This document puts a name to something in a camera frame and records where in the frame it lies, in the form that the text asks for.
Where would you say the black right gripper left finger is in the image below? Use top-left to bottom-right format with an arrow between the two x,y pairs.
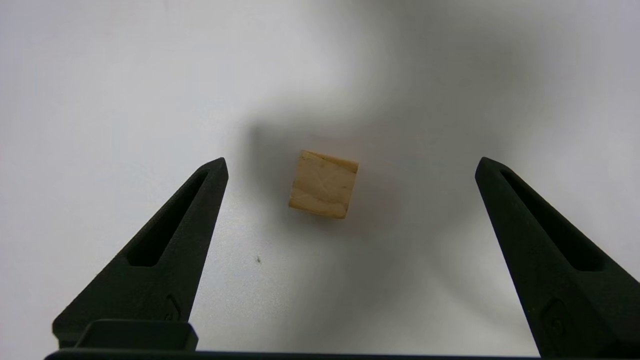
52,157 -> 230,351

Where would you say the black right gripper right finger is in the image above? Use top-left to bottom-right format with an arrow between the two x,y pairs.
474,156 -> 640,358

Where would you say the small wooden cube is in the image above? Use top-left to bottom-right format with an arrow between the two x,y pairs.
289,149 -> 359,220

